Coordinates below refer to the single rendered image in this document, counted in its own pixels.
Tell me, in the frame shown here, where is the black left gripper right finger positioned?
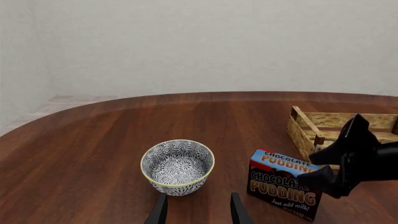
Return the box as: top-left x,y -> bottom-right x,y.
230,192 -> 254,224

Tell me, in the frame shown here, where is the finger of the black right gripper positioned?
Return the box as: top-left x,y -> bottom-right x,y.
297,164 -> 343,199
308,139 -> 352,166

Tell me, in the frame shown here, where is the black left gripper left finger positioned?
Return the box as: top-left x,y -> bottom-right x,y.
144,192 -> 169,224

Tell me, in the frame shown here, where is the wooden slat tray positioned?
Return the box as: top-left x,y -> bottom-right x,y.
286,106 -> 398,173

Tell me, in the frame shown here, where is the chocolate pudding box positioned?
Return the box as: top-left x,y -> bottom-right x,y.
246,147 -> 324,222

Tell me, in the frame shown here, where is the black white patterned bowl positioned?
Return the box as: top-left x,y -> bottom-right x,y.
140,139 -> 216,196

